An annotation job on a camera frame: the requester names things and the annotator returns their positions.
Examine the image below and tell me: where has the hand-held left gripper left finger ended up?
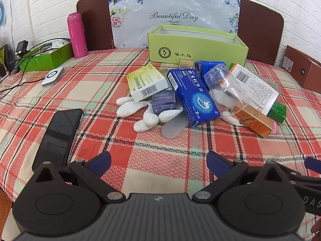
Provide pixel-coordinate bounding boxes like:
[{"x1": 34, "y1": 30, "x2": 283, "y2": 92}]
[{"x1": 33, "y1": 151, "x2": 124, "y2": 204}]

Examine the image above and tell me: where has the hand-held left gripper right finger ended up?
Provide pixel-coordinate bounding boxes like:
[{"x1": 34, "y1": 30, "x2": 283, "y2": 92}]
[{"x1": 193, "y1": 151, "x2": 285, "y2": 204}]

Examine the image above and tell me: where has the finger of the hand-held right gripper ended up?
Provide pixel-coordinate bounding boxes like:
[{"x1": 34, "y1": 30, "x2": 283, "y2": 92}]
[{"x1": 278, "y1": 156, "x2": 321, "y2": 187}]

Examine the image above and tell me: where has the orange long box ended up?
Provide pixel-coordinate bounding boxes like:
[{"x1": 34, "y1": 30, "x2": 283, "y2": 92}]
[{"x1": 232, "y1": 105, "x2": 274, "y2": 138}]

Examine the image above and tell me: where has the translucent plastic cup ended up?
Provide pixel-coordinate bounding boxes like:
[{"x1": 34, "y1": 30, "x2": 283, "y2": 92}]
[{"x1": 162, "y1": 114, "x2": 190, "y2": 138}]

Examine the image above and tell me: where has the green small box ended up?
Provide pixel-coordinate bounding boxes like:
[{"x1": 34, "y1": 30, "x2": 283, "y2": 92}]
[{"x1": 266, "y1": 102, "x2": 287, "y2": 124}]

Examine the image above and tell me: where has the blue medicine box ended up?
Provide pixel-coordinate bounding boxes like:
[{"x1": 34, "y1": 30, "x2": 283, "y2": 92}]
[{"x1": 167, "y1": 68, "x2": 221, "y2": 127}]

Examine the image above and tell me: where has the purple small box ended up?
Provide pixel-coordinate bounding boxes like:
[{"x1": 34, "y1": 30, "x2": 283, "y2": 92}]
[{"x1": 152, "y1": 89, "x2": 176, "y2": 114}]

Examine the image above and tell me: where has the white medicine box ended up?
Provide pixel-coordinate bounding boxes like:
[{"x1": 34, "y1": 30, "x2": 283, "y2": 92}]
[{"x1": 229, "y1": 64, "x2": 280, "y2": 113}]

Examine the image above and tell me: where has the yellow-green medicine box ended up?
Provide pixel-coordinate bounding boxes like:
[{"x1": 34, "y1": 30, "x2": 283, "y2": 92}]
[{"x1": 127, "y1": 64, "x2": 170, "y2": 102}]

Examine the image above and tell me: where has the blue plastic box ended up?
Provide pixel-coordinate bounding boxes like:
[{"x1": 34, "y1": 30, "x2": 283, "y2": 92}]
[{"x1": 194, "y1": 61, "x2": 226, "y2": 86}]

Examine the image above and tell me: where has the light green cardboard box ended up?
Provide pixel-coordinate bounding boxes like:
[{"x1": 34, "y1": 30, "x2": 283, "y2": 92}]
[{"x1": 147, "y1": 25, "x2": 249, "y2": 67}]

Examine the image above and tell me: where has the person's right hand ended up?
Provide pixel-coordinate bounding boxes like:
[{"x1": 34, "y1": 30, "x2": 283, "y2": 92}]
[{"x1": 311, "y1": 218, "x2": 321, "y2": 234}]

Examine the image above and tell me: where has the plaid blanket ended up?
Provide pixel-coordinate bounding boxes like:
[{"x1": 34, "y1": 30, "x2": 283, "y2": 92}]
[{"x1": 0, "y1": 48, "x2": 321, "y2": 241}]

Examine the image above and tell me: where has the black smartphone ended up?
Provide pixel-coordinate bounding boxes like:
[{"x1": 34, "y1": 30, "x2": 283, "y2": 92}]
[{"x1": 32, "y1": 108, "x2": 84, "y2": 172}]

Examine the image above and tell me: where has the clear plastic bag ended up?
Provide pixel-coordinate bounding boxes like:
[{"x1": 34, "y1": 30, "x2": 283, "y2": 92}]
[{"x1": 203, "y1": 64, "x2": 280, "y2": 121}]

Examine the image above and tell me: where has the brown cardboard box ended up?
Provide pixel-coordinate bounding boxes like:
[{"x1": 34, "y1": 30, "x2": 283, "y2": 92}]
[{"x1": 283, "y1": 45, "x2": 321, "y2": 89}]

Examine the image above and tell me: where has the white round device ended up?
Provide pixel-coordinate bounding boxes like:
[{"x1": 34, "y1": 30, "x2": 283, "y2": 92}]
[{"x1": 41, "y1": 68, "x2": 64, "y2": 88}]

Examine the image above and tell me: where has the dark green cardboard box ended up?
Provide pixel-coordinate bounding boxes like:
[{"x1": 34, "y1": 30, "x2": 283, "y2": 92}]
[{"x1": 19, "y1": 38, "x2": 74, "y2": 73}]

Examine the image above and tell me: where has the pink thermos bottle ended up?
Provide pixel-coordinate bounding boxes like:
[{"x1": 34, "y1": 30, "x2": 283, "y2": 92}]
[{"x1": 67, "y1": 12, "x2": 89, "y2": 59}]

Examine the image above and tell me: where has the brown wooden headboard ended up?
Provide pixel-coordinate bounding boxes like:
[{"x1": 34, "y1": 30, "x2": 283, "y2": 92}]
[{"x1": 76, "y1": 0, "x2": 284, "y2": 67}]

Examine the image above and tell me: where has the black device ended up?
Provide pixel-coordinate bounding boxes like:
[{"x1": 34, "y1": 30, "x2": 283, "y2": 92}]
[{"x1": 0, "y1": 44, "x2": 16, "y2": 79}]

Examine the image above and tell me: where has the black charger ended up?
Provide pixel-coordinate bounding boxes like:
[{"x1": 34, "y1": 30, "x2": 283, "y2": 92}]
[{"x1": 15, "y1": 41, "x2": 29, "y2": 55}]

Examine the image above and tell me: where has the floral printed plastic bag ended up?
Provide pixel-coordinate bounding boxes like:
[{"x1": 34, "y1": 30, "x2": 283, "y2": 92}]
[{"x1": 108, "y1": 0, "x2": 241, "y2": 49}]

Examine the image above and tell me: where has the black cable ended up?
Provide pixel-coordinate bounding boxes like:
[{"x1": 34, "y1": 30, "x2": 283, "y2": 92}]
[{"x1": 10, "y1": 40, "x2": 63, "y2": 77}]

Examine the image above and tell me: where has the blue wall decal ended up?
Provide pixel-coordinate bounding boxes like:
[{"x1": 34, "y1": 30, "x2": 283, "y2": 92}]
[{"x1": 0, "y1": 0, "x2": 7, "y2": 28}]

